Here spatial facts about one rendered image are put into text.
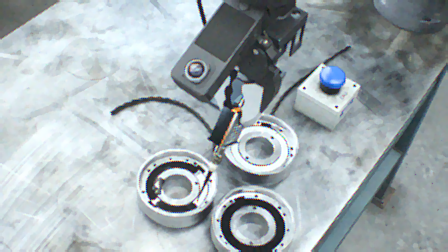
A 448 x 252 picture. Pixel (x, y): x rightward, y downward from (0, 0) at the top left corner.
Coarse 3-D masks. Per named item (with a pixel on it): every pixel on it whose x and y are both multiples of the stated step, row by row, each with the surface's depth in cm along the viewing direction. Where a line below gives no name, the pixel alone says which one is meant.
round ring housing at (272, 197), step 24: (240, 192) 80; (264, 192) 80; (216, 216) 77; (240, 216) 78; (264, 216) 78; (288, 216) 78; (216, 240) 75; (240, 240) 75; (264, 240) 76; (288, 240) 75
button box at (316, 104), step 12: (312, 84) 92; (348, 84) 93; (300, 96) 92; (312, 96) 90; (324, 96) 91; (336, 96) 91; (348, 96) 91; (300, 108) 93; (312, 108) 92; (324, 108) 90; (336, 108) 89; (348, 108) 94; (324, 120) 92; (336, 120) 91
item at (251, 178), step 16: (272, 128) 88; (288, 128) 87; (240, 144) 85; (256, 144) 88; (272, 144) 86; (288, 144) 86; (224, 160) 84; (256, 160) 84; (272, 160) 84; (288, 160) 84; (240, 176) 82; (256, 176) 81; (272, 176) 82
